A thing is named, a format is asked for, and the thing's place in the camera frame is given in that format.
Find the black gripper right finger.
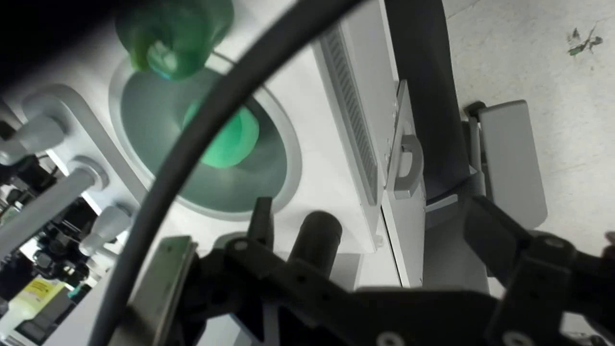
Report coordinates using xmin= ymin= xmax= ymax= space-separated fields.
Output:
xmin=464 ymin=195 xmax=615 ymax=346

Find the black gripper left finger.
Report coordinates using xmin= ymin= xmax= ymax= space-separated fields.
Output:
xmin=112 ymin=197 xmax=273 ymax=346

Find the green toy bell pepper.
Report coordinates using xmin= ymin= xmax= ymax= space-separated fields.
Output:
xmin=116 ymin=0 xmax=235 ymax=80

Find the grey toy faucet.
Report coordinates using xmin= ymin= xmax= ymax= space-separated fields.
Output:
xmin=0 ymin=113 xmax=145 ymax=261

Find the white toy kitchen unit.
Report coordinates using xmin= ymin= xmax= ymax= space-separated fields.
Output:
xmin=0 ymin=0 xmax=450 ymax=346

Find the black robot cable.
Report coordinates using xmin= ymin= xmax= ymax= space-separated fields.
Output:
xmin=89 ymin=0 xmax=368 ymax=346

